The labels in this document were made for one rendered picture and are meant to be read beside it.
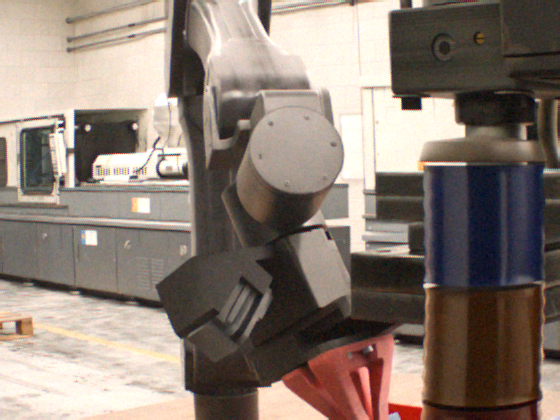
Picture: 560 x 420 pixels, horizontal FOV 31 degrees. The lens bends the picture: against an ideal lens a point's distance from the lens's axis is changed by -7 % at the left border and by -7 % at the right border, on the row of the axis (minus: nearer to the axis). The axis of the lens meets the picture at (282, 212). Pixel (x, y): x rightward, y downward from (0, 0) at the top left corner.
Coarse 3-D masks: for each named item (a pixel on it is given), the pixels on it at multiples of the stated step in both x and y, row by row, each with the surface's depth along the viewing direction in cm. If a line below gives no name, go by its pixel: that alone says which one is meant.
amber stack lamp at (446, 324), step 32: (448, 288) 30; (480, 288) 29; (512, 288) 29; (448, 320) 29; (480, 320) 29; (512, 320) 29; (544, 320) 30; (448, 352) 29; (480, 352) 29; (512, 352) 29; (448, 384) 29; (480, 384) 29; (512, 384) 29
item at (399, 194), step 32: (480, 96) 57; (480, 128) 57; (512, 128) 57; (384, 192) 60; (416, 192) 58; (544, 192) 52; (416, 224) 57; (352, 256) 57; (384, 256) 55; (416, 256) 54; (352, 288) 57; (384, 288) 55; (416, 288) 54; (544, 288) 54; (384, 320) 56; (416, 320) 54
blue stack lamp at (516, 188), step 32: (448, 192) 29; (480, 192) 29; (512, 192) 29; (448, 224) 29; (480, 224) 29; (512, 224) 29; (544, 224) 30; (448, 256) 29; (480, 256) 29; (512, 256) 29; (544, 256) 30
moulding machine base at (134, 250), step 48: (0, 192) 1032; (96, 192) 893; (144, 192) 840; (336, 192) 801; (0, 240) 1037; (48, 240) 961; (96, 240) 897; (144, 240) 843; (336, 240) 801; (96, 288) 902; (144, 288) 846
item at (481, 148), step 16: (432, 144) 30; (448, 144) 29; (464, 144) 29; (480, 144) 29; (496, 144) 29; (512, 144) 29; (528, 144) 29; (432, 160) 29; (448, 160) 29; (464, 160) 29; (480, 160) 28; (496, 160) 28; (512, 160) 28; (528, 160) 29; (544, 160) 29
